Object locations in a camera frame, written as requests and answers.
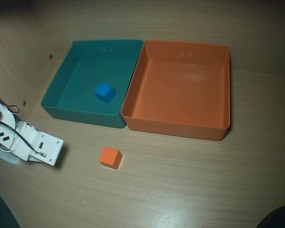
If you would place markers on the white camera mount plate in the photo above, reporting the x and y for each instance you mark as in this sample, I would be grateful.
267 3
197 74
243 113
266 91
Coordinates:
51 147

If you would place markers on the white foam base pad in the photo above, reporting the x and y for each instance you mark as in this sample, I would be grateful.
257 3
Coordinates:
13 160

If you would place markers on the orange plastic box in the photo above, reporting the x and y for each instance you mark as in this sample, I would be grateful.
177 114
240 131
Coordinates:
180 90

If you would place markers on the orange cube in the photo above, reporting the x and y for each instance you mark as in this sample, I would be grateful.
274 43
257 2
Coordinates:
109 156

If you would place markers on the blue cube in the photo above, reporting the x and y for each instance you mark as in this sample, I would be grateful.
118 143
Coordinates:
104 91

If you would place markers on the teal plastic box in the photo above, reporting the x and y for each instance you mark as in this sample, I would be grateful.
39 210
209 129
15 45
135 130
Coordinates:
85 71

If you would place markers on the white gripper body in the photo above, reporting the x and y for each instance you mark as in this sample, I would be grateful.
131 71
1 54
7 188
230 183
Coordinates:
48 147

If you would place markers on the dark round object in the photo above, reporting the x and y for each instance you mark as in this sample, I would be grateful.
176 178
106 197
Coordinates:
280 217

